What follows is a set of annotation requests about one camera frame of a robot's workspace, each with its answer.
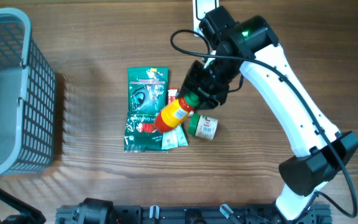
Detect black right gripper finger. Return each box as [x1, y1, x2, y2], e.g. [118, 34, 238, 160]
[195, 90, 219, 110]
[178, 75, 198, 98]

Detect red stick packet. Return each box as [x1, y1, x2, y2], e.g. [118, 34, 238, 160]
[167, 87, 178, 105]

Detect green lid white jar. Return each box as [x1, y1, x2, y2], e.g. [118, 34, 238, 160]
[188, 113, 218, 140]

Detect orange sauce bottle green cap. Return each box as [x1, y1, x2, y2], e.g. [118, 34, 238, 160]
[154, 92, 200, 133]

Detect green 3M product pouch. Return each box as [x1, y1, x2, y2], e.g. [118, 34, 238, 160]
[124, 67, 169, 152]

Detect pale teal packet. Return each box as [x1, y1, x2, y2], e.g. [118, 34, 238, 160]
[162, 125, 188, 151]

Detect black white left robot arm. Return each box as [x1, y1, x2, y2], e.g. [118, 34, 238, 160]
[0, 189, 122, 224]

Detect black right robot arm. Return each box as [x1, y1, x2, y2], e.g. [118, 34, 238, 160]
[180, 6, 358, 223]

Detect white barcode scanner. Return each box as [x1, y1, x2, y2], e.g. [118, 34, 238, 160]
[193, 0, 219, 35]

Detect grey plastic mesh basket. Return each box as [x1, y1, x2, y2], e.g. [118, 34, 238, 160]
[0, 7, 57, 176]

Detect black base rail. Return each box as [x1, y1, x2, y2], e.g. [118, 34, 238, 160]
[55, 204, 333, 224]

